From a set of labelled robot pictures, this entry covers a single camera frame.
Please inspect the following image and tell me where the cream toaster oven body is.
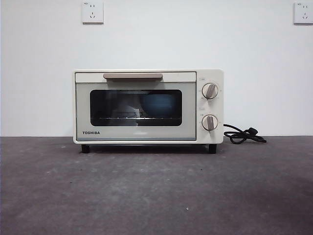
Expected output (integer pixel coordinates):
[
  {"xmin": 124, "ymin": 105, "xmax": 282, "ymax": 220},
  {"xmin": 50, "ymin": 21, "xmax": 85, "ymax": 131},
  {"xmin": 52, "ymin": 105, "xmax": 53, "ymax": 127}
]
[{"xmin": 73, "ymin": 69, "xmax": 224, "ymax": 154}]

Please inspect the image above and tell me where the black power cable with plug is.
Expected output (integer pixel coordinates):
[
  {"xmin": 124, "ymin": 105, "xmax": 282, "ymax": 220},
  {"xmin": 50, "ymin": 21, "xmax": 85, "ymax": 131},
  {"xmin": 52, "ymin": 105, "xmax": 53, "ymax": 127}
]
[{"xmin": 223, "ymin": 123, "xmax": 267, "ymax": 144}]

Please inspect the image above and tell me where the blue ribbed bowl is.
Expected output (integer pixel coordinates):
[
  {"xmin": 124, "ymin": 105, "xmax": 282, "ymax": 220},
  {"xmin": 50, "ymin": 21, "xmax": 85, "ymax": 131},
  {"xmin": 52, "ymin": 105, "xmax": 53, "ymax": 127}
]
[{"xmin": 139, "ymin": 94, "xmax": 176, "ymax": 118}]

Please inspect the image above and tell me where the metal wire oven rack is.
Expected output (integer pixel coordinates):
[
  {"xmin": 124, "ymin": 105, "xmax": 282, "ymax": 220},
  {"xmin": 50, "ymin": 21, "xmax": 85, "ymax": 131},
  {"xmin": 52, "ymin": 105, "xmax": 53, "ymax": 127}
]
[{"xmin": 97, "ymin": 116, "xmax": 181, "ymax": 121}]

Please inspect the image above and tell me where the round cream oven knob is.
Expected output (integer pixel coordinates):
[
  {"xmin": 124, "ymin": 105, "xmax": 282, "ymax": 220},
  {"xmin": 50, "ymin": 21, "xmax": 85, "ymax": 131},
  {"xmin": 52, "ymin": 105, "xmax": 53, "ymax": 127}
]
[
  {"xmin": 201, "ymin": 82, "xmax": 219, "ymax": 100},
  {"xmin": 201, "ymin": 114, "xmax": 219, "ymax": 131}
]

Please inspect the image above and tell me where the oven door with beige handle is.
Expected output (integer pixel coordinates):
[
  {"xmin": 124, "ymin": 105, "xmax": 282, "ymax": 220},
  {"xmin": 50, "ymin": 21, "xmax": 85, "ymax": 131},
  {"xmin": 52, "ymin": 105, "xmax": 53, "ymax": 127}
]
[{"xmin": 75, "ymin": 71, "xmax": 197, "ymax": 142}]

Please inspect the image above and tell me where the white wall socket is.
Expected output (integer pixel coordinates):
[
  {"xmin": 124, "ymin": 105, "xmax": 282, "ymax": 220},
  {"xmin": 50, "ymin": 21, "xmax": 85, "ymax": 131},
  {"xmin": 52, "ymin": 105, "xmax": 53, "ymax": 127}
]
[
  {"xmin": 293, "ymin": 2, "xmax": 313, "ymax": 24},
  {"xmin": 82, "ymin": 0, "xmax": 104, "ymax": 24}
]

